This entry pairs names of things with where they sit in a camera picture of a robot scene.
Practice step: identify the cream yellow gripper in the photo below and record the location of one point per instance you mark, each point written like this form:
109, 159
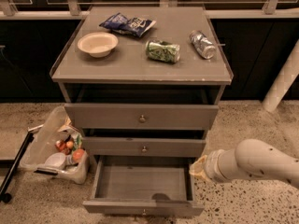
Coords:
214, 166

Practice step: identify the grey bottom drawer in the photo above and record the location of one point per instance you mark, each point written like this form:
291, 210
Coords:
143, 186

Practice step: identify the grey drawer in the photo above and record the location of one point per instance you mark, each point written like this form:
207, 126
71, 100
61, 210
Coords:
152, 147
143, 186
141, 116

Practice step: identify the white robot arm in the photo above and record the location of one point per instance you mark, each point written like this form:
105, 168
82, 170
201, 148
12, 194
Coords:
251, 159

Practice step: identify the grey drawer cabinet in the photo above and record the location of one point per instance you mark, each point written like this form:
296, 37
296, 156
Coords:
128, 76

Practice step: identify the grey middle drawer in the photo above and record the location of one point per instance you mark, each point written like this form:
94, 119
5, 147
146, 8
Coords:
152, 147

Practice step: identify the grey top drawer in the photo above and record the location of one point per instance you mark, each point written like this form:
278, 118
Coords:
141, 116

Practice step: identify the orange fruit in bin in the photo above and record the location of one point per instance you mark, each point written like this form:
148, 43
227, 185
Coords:
77, 155

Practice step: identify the silver soda can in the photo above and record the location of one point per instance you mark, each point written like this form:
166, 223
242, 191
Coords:
205, 48

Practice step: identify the green soda can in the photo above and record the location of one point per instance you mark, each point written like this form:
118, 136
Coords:
162, 51

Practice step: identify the white cup in bin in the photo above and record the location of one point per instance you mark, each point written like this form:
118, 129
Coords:
56, 160

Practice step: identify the clear plastic bin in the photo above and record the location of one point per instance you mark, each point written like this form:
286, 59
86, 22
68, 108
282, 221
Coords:
57, 135

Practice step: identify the white paper bowl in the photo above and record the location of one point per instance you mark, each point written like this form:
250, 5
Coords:
98, 45

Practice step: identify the blue chip bag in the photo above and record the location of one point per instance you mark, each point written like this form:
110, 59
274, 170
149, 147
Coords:
124, 26

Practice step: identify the white diagonal post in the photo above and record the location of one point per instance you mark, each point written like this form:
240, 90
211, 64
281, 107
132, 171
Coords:
286, 76

